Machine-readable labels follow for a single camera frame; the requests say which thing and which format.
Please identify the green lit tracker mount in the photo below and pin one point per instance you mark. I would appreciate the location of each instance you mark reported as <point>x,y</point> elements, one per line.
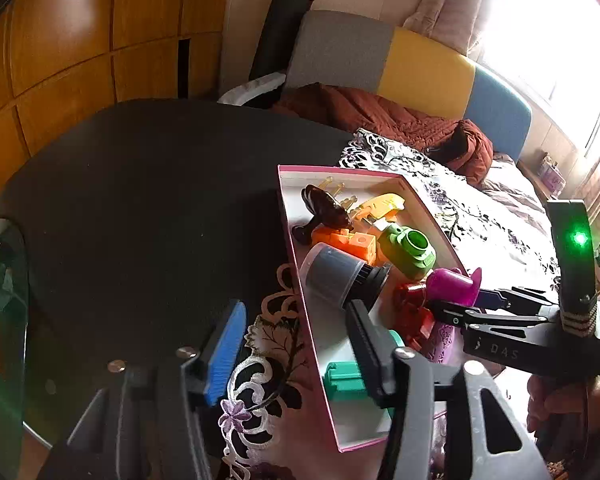
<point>573,244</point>

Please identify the yellow plastic toy piece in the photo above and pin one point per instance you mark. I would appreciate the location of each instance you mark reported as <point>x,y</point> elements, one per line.
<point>381,207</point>

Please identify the person's right hand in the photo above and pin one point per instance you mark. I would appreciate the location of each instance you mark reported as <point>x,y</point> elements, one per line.
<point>545,402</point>

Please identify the black lens cap cylinder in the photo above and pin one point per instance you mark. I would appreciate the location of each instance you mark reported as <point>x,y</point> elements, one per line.
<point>337,277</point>

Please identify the white floral embroidered tablecloth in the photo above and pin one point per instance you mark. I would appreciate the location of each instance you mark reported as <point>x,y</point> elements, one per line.
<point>290,429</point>

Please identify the red puzzle piece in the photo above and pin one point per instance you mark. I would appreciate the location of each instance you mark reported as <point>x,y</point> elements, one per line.
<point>415,324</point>

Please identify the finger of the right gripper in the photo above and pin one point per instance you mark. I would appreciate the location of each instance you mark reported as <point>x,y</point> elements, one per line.
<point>462,317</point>
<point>516,300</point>

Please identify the rust orange quilted blanket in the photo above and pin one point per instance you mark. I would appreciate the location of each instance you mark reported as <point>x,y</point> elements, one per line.
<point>457,144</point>

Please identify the green white plug nightlight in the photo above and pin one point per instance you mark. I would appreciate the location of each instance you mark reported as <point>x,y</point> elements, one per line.
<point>409,250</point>

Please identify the wooden side table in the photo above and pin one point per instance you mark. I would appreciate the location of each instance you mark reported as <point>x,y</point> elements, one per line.
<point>539,187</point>

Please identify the purple patterned egg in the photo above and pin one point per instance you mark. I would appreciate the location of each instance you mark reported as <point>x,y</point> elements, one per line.
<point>444,346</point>

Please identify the brown massager with yellow pegs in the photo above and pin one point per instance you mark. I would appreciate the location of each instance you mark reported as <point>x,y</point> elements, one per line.
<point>326,210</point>

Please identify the white curtain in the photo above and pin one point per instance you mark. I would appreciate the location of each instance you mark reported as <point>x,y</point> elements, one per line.
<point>454,23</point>

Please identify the shiny red capsule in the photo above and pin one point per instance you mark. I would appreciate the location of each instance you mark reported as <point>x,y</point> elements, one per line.
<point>409,296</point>

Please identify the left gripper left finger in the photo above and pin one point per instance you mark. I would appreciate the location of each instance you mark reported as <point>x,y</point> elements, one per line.
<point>211,371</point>

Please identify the purple gift box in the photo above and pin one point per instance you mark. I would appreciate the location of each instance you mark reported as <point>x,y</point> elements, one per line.
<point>550,176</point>

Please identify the pale pink duvet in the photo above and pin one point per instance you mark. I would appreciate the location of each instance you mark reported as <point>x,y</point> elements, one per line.
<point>507,185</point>

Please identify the white pillow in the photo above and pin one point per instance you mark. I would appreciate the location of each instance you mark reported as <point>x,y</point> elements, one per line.
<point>241,95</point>

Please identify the magenta plastic spool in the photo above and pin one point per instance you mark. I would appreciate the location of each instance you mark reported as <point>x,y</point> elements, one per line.
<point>452,286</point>

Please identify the orange plastic block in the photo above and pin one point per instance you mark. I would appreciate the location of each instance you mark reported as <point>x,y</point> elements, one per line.
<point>356,244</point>

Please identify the grey yellow blue headboard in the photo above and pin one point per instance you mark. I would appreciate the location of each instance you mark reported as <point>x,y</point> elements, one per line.
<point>349,50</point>

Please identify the wooden wardrobe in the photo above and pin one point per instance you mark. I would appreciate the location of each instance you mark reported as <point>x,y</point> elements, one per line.
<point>62,61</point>

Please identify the green plastic mould cylinder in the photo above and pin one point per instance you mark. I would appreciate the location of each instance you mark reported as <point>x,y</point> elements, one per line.
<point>347,377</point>

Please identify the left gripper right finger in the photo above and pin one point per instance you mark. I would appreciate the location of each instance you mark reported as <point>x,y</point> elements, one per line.
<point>358,322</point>

